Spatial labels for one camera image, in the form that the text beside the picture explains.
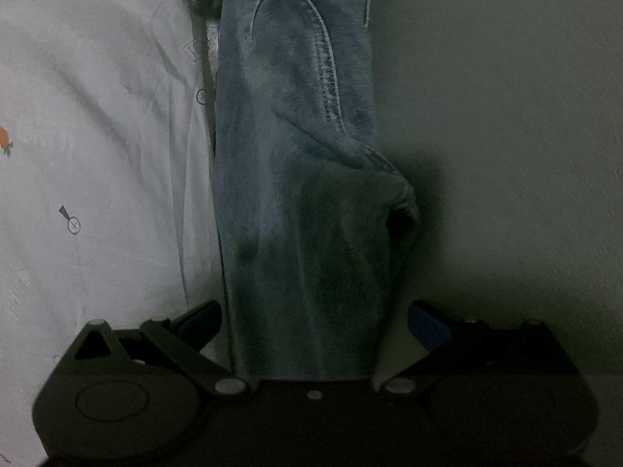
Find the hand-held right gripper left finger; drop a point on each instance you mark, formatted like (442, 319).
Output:
(204, 323)

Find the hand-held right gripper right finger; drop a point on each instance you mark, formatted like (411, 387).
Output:
(428, 327)

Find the blue denim jeans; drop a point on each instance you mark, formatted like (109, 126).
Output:
(297, 180)

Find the carrot print pale sheet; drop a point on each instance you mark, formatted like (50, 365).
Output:
(97, 131)

